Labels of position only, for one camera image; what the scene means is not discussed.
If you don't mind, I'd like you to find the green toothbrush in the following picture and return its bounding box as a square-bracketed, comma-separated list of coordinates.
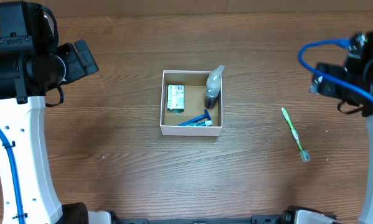
[281, 108, 310, 162]

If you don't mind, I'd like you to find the green white soap packet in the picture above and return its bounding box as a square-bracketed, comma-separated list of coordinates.
[167, 85, 185, 116]

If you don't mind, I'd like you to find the clear pump bottle dark liquid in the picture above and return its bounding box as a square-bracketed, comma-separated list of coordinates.
[204, 65, 225, 109]

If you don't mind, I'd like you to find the blue disposable razor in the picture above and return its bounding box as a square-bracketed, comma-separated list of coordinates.
[179, 110, 211, 126]

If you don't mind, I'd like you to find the teal toothpaste tube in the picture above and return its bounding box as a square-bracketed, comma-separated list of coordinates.
[187, 120, 212, 127]

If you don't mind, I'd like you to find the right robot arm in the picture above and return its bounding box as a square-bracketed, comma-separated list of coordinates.
[298, 31, 373, 223]

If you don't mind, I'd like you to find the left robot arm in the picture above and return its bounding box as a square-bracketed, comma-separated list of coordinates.
[0, 1, 111, 223]

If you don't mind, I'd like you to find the white cardboard box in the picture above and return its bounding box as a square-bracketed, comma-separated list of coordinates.
[159, 70, 223, 137]

